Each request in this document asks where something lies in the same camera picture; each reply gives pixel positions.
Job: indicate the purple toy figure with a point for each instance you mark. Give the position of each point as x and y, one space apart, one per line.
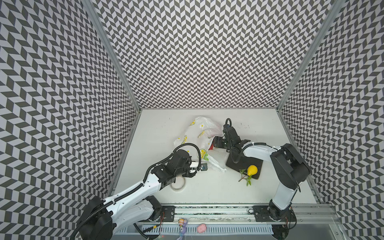
182 228

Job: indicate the black square mat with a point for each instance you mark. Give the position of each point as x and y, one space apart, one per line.
244 163

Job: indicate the roll of clear tape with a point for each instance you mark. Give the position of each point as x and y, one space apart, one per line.
179 184

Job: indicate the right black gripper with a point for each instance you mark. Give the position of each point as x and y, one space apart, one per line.
226 140

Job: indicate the white lemon print plastic bag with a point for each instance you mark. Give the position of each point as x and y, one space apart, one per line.
201 132

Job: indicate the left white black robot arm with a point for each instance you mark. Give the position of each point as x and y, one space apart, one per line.
102 218

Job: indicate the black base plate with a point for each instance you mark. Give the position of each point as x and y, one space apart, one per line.
164 213
274 214

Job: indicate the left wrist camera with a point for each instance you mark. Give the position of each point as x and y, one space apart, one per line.
203 167

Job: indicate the yellow fake lemon with leaves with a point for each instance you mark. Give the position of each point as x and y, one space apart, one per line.
248 173

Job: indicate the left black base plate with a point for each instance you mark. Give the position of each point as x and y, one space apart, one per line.
164 213

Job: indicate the pink toy blob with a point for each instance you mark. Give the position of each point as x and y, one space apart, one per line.
202 228

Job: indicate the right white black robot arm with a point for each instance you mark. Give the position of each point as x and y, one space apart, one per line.
289 165

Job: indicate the aluminium front rail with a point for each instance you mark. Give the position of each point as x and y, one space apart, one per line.
243 213

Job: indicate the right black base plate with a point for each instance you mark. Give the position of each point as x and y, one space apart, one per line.
274 214

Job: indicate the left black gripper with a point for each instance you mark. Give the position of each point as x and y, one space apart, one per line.
189 175

